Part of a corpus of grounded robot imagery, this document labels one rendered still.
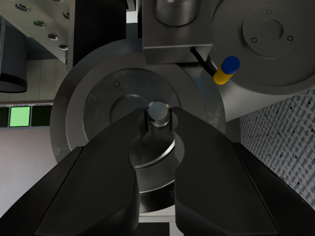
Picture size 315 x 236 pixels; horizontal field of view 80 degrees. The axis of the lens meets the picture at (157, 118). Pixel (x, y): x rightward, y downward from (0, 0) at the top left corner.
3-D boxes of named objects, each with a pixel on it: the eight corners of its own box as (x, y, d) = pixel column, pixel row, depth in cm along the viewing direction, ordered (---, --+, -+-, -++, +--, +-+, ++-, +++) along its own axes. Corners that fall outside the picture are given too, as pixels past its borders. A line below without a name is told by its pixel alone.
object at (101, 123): (87, 63, 15) (186, 70, 14) (97, 73, 16) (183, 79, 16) (73, 163, 13) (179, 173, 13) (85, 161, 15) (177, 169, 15)
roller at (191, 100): (227, 79, 15) (175, 218, 14) (189, 121, 41) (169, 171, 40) (100, 33, 16) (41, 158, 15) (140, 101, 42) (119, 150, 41)
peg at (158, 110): (143, 102, 11) (167, 96, 11) (148, 110, 14) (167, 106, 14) (148, 125, 11) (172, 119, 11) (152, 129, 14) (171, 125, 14)
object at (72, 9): (79, -114, 20) (73, 48, 17) (125, 25, 43) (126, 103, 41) (75, -114, 20) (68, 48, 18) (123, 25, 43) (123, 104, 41)
